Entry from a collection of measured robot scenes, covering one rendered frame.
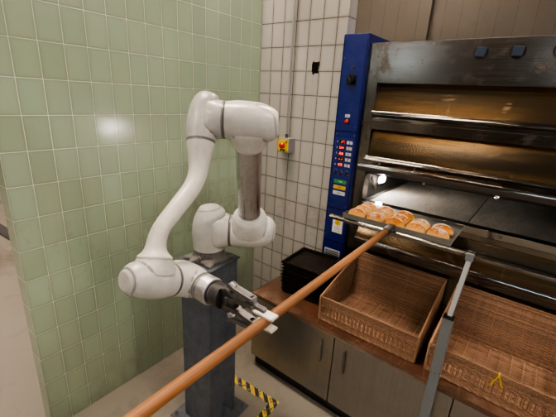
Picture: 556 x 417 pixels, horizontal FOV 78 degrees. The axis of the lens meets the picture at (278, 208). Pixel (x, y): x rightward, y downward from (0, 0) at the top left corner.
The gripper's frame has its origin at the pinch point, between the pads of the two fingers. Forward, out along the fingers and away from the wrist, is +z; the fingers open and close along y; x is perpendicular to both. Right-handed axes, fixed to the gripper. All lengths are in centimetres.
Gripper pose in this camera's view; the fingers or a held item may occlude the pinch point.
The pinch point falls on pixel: (265, 319)
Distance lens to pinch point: 100.7
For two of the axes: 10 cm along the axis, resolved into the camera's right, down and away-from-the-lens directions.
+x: -6.0, 2.2, -7.7
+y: -0.6, 9.5, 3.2
